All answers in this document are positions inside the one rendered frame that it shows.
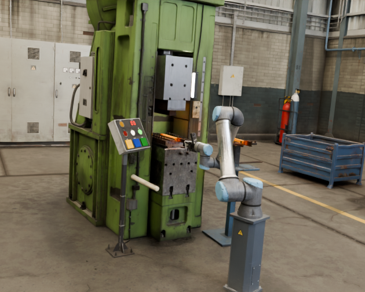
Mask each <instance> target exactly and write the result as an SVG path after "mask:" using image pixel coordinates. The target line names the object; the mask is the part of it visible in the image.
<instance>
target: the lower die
mask: <svg viewBox="0 0 365 292"><path fill-rule="evenodd" d="M154 134H157V133H154ZM154 134H153V136H152V141H154V142H156V135H155V138H154ZM157 135H160V136H163V135H161V134H157ZM164 137H165V139H164ZM164 137H162V142H161V143H162V144H163V145H166V146H167V147H168V148H178V147H183V143H181V142H177V141H176V139H175V138H171V137H167V136H164ZM172 146H173V147H172Z"/></svg>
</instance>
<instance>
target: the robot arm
mask: <svg viewBox="0 0 365 292"><path fill-rule="evenodd" d="M213 121H215V122H216V128H217V140H218V154H217V156H216V158H211V157H210V155H211V154H212V153H213V147H212V146H211V145H209V144H205V143H201V142H198V141H197V138H196V133H191V134H190V135H191V140H192V141H187V140H186V141H184V142H185V147H187V145H188V148H187V151H192V152H199V153H200V160H199V167H200V168H201V169H204V170H209V169H210V168H220V172H221V177H220V178H219V179H218V182H217V183H216V196H217V199H218V200H219V201H220V202H241V204H240V206H239V208H238V211H237V215H239V216H241V217H243V218H249V219H259V218H262V216H263V213H262V208H261V200H262V189H263V187H262V186H263V183H262V181H260V180H257V179H255V178H244V179H243V181H239V177H238V176H236V172H235V161H234V155H233V141H234V139H235V137H236V134H237V132H238V130H239V127H240V126H242V125H243V122H244V117H243V114H242V112H241V111H240V110H239V109H238V108H236V107H223V106H216V107H215V108H214V111H213ZM188 149H189V150H188Z"/></svg>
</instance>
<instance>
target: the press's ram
mask: <svg viewBox="0 0 365 292"><path fill-rule="evenodd" d="M192 65H193V58H189V57H177V56H157V67H156V87H155V98H157V99H161V100H185V101H190V98H191V82H192Z"/></svg>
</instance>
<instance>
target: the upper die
mask: <svg viewBox="0 0 365 292"><path fill-rule="evenodd" d="M185 104H186V101H185V100H161V99H157V98H155V108H159V109H163V110H173V111H185Z"/></svg>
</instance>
